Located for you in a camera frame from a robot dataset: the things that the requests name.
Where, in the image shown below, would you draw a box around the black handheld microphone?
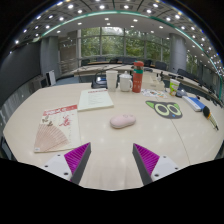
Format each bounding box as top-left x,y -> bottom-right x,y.
202,105 -> 220,131

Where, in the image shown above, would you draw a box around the colourful sticker sheet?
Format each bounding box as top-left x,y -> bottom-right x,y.
141,88 -> 168,100

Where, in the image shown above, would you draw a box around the curved wooden conference table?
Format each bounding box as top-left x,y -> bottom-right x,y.
61,63 -> 223,104

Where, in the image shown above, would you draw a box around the red fan-print magazine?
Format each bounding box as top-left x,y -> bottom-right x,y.
33,104 -> 82,154

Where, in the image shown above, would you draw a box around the pink computer mouse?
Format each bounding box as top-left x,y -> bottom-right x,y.
109,113 -> 137,130

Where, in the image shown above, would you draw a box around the dark office chairs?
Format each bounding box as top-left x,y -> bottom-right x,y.
81,57 -> 214,91

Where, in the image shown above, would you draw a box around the round ceiling lights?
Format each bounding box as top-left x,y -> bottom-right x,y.
13,0 -> 224,73

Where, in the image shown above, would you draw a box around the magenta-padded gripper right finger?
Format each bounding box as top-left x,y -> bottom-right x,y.
132,143 -> 181,186

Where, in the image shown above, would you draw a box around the green-printed paper drink cup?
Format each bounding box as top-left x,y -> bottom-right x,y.
169,78 -> 181,97

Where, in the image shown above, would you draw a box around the cream paper booklet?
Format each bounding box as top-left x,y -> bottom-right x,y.
77,88 -> 115,112

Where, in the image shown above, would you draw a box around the white lidded ceramic mug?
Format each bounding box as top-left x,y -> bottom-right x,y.
118,70 -> 134,93

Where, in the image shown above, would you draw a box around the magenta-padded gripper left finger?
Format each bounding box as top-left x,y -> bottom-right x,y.
42,142 -> 92,186

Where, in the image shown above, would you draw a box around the red drink bottle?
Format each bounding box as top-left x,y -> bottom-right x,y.
131,60 -> 145,94

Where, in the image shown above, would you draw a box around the cream cardboard box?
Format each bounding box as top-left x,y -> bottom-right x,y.
143,71 -> 166,92

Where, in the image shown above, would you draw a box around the blue and white book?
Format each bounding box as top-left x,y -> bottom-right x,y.
181,95 -> 206,112

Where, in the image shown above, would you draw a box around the white paper cup stack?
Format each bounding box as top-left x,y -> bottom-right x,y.
105,69 -> 119,92

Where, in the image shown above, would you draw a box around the black cat-face mouse pad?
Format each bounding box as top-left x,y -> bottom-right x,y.
145,100 -> 184,120

